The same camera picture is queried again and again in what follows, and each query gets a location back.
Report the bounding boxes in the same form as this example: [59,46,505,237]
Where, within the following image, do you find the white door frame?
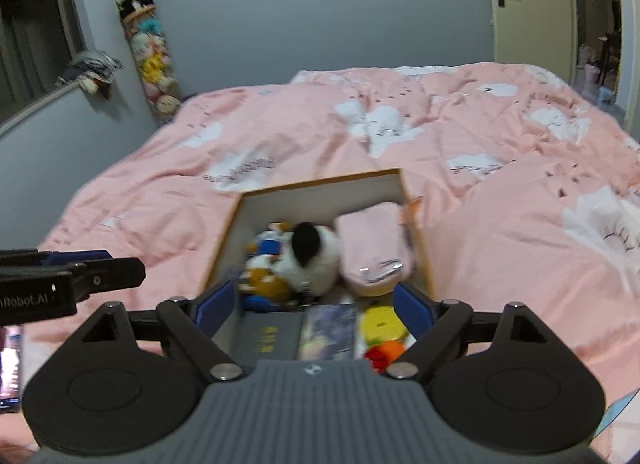
[612,0,639,130]

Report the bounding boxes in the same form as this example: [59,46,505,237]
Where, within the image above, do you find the pink pouch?
[334,201,417,298]

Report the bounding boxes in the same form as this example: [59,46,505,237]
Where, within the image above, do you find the red orange toy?
[364,340,406,375]

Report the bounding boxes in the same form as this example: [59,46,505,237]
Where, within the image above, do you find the illustrated book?
[297,305,359,363]

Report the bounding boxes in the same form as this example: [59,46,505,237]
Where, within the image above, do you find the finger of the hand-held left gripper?
[65,257,147,303]
[0,248,114,269]

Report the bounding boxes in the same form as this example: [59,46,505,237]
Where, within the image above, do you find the orange cardboard box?
[197,169,436,377]

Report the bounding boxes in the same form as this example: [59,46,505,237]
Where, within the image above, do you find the dark window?
[0,0,87,126]

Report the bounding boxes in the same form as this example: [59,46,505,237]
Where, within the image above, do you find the cream door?
[485,0,577,83]

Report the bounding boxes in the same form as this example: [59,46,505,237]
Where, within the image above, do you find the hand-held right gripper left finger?
[75,279,250,385]

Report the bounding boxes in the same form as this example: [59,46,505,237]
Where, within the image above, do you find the dark grey box gold print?
[235,311,307,366]

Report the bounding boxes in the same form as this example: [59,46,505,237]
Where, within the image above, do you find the grey crumpled clothes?
[56,50,125,98]

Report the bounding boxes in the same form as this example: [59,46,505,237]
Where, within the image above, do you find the bright screen device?
[0,324,24,413]

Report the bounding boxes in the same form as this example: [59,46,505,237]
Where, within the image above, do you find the hanging plush toy holder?
[119,6,184,128]

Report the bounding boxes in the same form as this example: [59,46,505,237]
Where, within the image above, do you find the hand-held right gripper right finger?
[384,283,558,385]

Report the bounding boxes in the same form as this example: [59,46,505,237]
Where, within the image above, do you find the pink cloud print blanket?
[0,63,640,464]

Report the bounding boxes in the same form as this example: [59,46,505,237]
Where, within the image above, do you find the white plush dog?
[277,223,347,301]

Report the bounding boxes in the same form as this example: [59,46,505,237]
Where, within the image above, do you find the brown plush toy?
[235,228,297,309]

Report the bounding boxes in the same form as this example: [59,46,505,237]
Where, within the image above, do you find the yellow round toy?
[359,306,407,345]

